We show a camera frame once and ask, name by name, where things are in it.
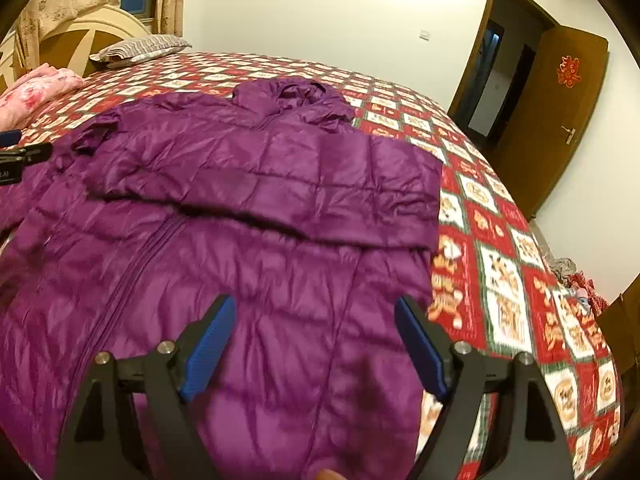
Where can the brown wooden furniture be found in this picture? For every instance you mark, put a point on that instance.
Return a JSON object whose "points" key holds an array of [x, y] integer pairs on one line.
{"points": [[620, 325]]}

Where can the grey striped pillow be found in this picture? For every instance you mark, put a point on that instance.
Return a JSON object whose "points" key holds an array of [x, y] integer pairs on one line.
{"points": [[140, 49]]}

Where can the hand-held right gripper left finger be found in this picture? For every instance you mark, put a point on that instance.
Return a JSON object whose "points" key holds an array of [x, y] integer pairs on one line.
{"points": [[210, 345]]}

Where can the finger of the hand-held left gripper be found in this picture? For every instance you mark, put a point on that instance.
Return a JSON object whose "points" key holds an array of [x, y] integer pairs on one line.
{"points": [[9, 138], [25, 152]]}

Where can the white wall switch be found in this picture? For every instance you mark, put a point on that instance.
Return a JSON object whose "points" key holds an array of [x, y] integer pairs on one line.
{"points": [[425, 35]]}

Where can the cream wooden headboard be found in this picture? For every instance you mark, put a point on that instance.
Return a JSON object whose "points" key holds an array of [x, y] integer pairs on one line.
{"points": [[75, 40]]}

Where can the red patterned bedspread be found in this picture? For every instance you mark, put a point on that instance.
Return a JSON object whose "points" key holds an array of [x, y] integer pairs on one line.
{"points": [[500, 260]]}

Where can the purple down jacket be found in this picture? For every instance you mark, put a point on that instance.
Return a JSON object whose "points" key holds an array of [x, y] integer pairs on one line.
{"points": [[250, 200]]}

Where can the brown wooden door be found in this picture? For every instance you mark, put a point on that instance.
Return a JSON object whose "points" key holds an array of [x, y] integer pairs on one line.
{"points": [[550, 160]]}

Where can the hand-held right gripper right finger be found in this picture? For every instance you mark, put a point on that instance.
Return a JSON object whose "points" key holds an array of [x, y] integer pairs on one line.
{"points": [[422, 350]]}

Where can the pink floral blanket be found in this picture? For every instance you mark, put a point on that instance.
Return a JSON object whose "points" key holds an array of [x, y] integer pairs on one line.
{"points": [[35, 90]]}

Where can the pile of clothes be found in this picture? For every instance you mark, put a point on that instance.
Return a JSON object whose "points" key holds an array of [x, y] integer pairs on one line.
{"points": [[575, 285]]}

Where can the red paper door decoration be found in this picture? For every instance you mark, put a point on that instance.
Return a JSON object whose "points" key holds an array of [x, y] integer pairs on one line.
{"points": [[568, 71]]}

